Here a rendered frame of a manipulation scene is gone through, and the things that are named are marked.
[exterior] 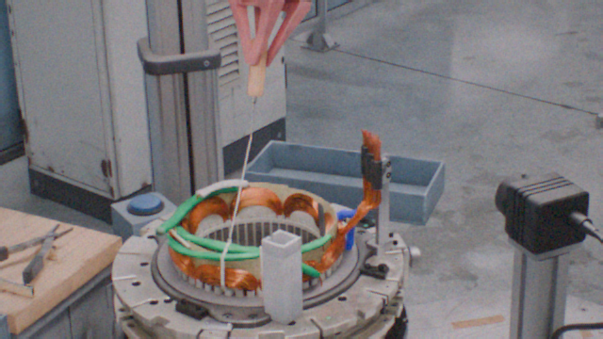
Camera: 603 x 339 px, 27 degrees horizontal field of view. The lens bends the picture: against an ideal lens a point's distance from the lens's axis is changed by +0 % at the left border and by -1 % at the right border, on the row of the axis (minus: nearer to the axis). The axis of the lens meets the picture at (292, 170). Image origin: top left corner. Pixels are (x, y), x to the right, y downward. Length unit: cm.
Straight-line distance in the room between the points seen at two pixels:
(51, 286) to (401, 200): 46
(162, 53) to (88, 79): 194
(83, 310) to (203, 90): 42
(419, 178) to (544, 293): 83
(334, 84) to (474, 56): 64
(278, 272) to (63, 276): 31
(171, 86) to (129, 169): 200
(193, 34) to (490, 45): 360
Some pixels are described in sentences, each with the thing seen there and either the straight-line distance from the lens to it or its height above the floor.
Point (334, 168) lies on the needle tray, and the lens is 173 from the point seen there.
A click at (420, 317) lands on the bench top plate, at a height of 78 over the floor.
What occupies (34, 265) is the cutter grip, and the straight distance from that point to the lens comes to 142.
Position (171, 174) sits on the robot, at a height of 100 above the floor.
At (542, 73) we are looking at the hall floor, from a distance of 500.
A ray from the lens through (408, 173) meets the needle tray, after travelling 170.
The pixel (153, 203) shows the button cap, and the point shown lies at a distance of 164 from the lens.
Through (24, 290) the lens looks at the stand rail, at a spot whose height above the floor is 107.
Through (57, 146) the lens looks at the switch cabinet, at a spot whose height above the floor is 22.
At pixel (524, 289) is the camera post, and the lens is 90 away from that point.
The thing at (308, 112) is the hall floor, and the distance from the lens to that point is 460.
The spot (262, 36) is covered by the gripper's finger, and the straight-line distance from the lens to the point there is 127.
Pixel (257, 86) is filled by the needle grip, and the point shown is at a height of 130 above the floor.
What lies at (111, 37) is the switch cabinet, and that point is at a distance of 359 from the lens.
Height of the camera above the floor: 177
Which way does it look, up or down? 25 degrees down
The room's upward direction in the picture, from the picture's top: 2 degrees counter-clockwise
